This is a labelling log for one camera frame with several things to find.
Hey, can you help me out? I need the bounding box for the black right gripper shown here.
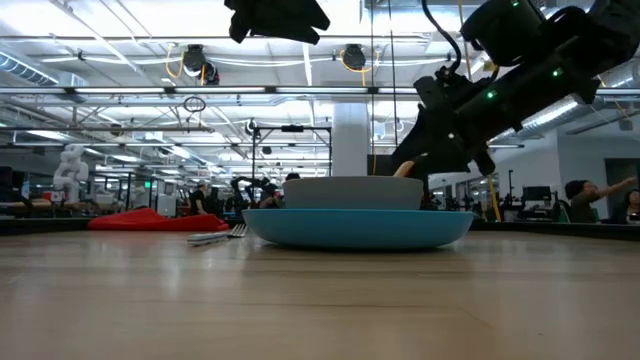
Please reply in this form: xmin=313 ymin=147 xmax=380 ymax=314
xmin=389 ymin=67 xmax=506 ymax=177

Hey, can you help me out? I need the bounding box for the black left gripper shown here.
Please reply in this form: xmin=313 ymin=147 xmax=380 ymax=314
xmin=223 ymin=0 xmax=331 ymax=45

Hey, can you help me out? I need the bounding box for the grey bowl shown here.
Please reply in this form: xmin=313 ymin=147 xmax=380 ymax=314
xmin=282 ymin=175 xmax=425 ymax=211

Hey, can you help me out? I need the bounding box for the fork with blue handle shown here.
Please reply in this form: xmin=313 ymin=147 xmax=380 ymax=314
xmin=186 ymin=223 xmax=249 ymax=247

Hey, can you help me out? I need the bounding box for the blue round plate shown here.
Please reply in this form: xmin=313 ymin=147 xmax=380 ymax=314
xmin=242 ymin=208 xmax=475 ymax=251

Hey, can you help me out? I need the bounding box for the black monitor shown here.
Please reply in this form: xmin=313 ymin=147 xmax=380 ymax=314
xmin=521 ymin=185 xmax=553 ymax=203

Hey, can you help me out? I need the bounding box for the seated person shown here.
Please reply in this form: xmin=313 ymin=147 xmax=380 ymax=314
xmin=621 ymin=188 xmax=640 ymax=224
xmin=563 ymin=176 xmax=640 ymax=224

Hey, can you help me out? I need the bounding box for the red folded cloth napkin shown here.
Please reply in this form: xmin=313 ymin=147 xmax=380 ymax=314
xmin=88 ymin=207 xmax=231 ymax=233

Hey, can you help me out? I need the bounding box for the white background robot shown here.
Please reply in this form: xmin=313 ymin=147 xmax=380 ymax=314
xmin=52 ymin=143 xmax=91 ymax=204

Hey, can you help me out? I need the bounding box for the black ceiling cable reel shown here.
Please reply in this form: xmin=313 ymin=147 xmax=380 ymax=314
xmin=341 ymin=43 xmax=370 ymax=72
xmin=181 ymin=43 xmax=221 ymax=86

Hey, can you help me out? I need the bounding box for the yellow hanging cable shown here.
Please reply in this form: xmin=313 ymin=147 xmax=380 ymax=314
xmin=457 ymin=0 xmax=502 ymax=223

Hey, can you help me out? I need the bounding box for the black background frame rig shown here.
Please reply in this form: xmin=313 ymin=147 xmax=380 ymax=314
xmin=251 ymin=124 xmax=334 ymax=184

